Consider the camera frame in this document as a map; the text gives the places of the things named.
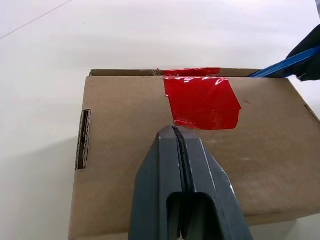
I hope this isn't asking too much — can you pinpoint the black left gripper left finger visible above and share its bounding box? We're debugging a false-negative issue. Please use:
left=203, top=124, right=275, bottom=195
left=128, top=125, right=185, bottom=240

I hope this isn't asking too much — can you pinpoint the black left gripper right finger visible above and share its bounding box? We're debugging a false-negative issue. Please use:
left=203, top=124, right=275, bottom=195
left=175, top=126, right=252, bottom=240

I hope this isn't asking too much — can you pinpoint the brown cardboard box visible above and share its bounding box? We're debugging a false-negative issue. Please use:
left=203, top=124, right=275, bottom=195
left=67, top=67, right=320, bottom=240

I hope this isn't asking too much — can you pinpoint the blue utility knife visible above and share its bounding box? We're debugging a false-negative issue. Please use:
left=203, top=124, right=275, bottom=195
left=249, top=47, right=320, bottom=79

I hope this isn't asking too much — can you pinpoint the red adhesive tape piece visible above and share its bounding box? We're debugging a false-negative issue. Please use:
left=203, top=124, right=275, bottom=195
left=155, top=66, right=243, bottom=131

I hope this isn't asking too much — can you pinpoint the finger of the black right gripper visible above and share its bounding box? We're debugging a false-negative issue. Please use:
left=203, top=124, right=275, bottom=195
left=294, top=55, right=320, bottom=82
left=286, top=23, right=320, bottom=60

